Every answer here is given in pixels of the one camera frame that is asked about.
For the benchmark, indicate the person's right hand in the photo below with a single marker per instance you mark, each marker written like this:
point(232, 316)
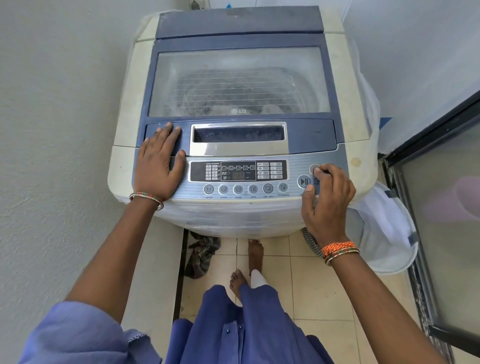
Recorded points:
point(330, 210)

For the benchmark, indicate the person's left hand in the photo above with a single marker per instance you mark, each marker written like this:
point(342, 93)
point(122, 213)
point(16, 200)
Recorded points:
point(156, 170)

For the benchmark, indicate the person's left little finger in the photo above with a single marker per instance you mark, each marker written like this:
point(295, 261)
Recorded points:
point(144, 147)

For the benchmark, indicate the person's left middle finger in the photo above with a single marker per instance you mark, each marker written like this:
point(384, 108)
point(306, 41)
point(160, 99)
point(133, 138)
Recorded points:
point(165, 134)

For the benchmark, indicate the person's left thumb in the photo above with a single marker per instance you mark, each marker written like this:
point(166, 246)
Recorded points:
point(180, 165)

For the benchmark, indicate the person's right thumb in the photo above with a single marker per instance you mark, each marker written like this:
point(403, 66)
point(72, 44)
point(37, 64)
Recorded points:
point(307, 200)

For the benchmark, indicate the person's left forearm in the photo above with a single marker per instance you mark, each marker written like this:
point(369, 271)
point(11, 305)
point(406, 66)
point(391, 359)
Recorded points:
point(116, 258)

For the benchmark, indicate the person's right forearm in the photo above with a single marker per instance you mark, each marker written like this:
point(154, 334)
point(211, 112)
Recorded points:
point(378, 311)

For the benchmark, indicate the multicoloured beaded bangle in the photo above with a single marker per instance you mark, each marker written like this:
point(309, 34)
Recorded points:
point(150, 197)
point(343, 255)

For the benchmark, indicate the person's right foot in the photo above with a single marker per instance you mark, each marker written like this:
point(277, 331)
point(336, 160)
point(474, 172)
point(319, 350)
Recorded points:
point(255, 255)

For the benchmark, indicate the person's foot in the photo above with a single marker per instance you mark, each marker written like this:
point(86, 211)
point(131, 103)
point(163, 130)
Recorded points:
point(237, 281)
point(255, 255)

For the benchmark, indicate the white machine cover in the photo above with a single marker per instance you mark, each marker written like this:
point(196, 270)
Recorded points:
point(386, 228)

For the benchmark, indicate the blue washing machine lid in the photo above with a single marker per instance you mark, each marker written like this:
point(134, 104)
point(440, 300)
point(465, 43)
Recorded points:
point(240, 82)

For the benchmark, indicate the dark checked cloth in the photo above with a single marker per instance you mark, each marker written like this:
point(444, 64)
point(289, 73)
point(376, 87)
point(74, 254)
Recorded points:
point(200, 255)

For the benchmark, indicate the white top-load washing machine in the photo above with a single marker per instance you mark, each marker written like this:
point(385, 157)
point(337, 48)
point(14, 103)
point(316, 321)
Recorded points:
point(348, 112)

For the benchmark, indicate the person's left foot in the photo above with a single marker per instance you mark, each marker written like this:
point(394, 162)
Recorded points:
point(237, 281)

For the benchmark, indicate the black-framed glass door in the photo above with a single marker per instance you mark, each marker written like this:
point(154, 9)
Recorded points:
point(442, 225)

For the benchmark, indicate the person's blue garment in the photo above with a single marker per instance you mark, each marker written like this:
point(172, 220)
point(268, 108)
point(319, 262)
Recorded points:
point(240, 330)

